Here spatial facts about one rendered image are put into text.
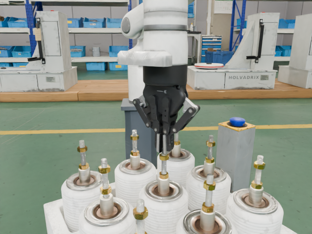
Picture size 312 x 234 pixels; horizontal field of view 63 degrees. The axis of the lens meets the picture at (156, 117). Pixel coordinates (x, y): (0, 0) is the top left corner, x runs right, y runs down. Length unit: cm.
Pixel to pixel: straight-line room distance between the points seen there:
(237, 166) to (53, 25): 221
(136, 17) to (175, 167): 52
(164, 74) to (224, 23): 653
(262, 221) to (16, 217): 73
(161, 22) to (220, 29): 649
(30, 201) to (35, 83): 177
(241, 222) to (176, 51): 31
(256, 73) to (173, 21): 234
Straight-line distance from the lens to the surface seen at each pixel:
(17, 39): 961
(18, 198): 106
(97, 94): 244
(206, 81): 255
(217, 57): 496
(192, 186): 56
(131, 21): 93
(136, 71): 95
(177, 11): 41
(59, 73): 256
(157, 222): 50
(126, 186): 58
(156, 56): 36
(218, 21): 687
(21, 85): 270
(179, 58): 41
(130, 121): 97
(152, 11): 41
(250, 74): 269
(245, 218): 48
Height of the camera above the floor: 53
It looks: 16 degrees down
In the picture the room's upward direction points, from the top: straight up
